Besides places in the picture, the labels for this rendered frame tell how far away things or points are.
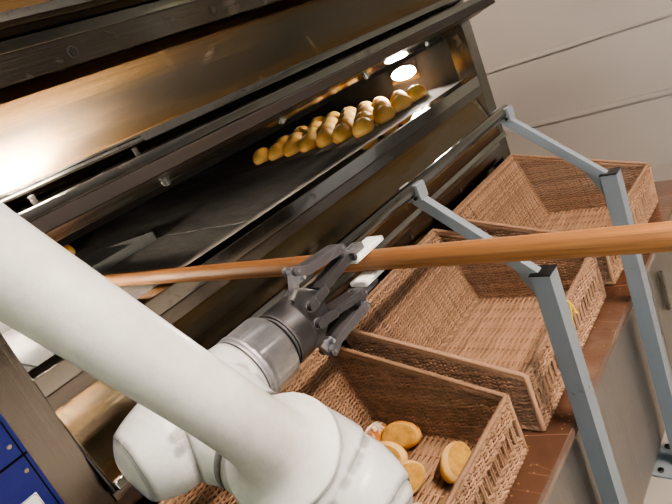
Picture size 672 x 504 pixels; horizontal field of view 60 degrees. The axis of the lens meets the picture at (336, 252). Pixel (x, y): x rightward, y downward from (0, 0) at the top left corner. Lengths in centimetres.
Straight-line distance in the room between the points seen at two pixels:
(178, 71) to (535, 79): 325
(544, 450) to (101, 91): 115
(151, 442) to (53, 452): 59
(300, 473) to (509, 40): 396
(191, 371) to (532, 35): 396
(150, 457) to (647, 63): 386
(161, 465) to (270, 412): 17
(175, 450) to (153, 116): 81
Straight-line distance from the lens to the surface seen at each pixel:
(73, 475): 118
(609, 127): 429
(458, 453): 130
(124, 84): 127
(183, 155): 110
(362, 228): 106
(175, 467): 59
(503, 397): 125
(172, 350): 41
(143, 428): 59
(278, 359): 65
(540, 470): 131
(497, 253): 70
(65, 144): 116
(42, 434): 115
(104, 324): 40
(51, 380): 114
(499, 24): 429
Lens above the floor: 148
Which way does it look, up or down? 18 degrees down
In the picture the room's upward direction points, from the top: 24 degrees counter-clockwise
